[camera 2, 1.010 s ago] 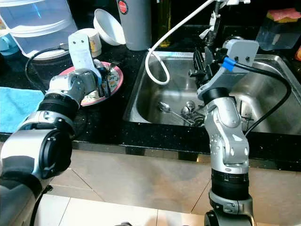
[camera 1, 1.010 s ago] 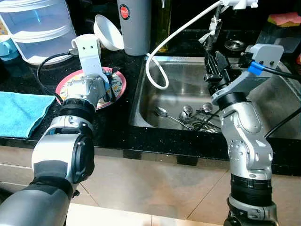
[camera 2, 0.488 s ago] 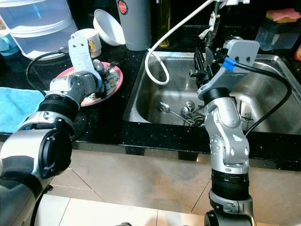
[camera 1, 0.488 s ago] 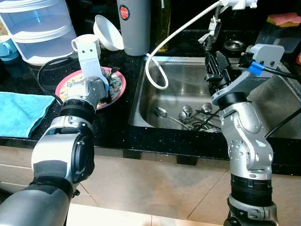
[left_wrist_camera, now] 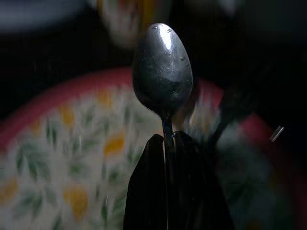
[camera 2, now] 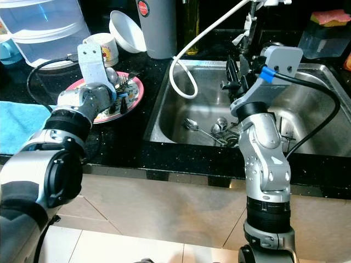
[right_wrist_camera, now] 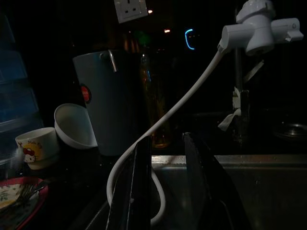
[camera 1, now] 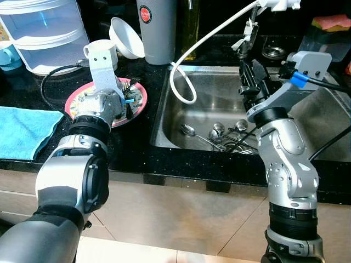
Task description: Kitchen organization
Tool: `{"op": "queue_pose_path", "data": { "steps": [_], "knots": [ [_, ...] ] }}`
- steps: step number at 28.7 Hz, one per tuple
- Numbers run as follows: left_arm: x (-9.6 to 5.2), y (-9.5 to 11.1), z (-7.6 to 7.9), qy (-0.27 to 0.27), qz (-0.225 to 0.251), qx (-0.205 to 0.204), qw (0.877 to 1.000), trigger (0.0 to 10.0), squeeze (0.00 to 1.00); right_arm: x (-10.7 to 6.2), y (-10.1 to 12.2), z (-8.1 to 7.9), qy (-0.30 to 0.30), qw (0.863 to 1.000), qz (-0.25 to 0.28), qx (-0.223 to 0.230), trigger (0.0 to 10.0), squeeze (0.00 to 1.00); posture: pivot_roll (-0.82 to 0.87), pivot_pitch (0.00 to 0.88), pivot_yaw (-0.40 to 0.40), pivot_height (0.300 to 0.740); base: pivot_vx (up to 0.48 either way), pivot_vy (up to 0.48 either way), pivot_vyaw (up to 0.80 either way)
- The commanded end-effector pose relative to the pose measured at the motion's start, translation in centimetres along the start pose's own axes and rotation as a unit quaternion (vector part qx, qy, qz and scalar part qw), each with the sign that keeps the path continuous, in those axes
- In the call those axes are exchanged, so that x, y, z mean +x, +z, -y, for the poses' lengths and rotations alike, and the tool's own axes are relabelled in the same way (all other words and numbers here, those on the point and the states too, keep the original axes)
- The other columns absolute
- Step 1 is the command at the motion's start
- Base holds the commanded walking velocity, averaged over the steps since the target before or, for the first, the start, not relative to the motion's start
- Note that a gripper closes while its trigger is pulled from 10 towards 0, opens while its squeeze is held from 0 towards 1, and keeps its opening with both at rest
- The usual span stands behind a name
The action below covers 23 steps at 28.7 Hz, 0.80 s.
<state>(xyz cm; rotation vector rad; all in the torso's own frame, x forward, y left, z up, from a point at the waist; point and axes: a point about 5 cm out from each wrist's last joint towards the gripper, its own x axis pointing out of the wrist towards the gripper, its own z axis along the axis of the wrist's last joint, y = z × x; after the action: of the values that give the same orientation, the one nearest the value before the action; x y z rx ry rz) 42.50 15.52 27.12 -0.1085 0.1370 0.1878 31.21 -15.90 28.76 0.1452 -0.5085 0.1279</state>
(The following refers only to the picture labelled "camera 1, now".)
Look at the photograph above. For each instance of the stainless steel sink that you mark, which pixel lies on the stainless steel sink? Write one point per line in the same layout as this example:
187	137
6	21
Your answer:
186	98

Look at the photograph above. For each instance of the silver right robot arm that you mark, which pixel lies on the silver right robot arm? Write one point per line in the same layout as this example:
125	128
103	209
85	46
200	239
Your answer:
290	164

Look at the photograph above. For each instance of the round metal strainer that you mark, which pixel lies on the round metal strainer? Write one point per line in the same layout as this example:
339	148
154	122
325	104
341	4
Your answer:
274	52

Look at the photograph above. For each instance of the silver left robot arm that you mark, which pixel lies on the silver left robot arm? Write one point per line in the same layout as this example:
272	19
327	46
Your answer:
71	175

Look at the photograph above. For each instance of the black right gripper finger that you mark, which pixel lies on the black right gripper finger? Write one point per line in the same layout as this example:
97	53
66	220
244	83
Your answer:
246	74
260	75

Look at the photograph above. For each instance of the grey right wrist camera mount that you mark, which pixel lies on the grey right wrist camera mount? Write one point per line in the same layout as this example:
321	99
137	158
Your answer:
312	63

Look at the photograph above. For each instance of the white cartoon cat mug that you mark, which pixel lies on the white cartoon cat mug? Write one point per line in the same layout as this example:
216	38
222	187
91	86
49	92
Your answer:
114	55

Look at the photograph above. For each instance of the pink patterned plate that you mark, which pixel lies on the pink patterned plate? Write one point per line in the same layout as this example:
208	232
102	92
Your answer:
140	101

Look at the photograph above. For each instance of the blue towel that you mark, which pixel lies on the blue towel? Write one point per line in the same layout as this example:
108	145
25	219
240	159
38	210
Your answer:
27	131

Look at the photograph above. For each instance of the white faucet filter head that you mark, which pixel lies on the white faucet filter head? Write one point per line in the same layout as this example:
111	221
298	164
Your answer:
279	4

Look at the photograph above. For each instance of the chrome faucet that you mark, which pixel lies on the chrome faucet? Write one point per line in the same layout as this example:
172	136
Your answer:
247	44

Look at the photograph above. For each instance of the grey thermos with red logo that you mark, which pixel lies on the grey thermos with red logo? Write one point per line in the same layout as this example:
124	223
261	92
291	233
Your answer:
156	38

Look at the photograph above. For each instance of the white bowl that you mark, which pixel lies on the white bowl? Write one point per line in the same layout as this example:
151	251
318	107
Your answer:
129	39

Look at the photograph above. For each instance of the clear plastic tub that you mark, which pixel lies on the clear plastic tub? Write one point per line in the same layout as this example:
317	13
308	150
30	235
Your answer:
329	41

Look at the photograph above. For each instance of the yellow oil bottle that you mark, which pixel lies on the yellow oil bottle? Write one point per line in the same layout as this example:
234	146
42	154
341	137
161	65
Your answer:
191	30

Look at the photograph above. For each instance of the pink yellow sponge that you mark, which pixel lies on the pink yellow sponge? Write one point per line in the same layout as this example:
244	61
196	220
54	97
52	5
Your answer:
332	23

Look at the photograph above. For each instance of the white stacked food container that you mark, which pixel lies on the white stacked food container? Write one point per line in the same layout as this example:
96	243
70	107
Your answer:
41	33

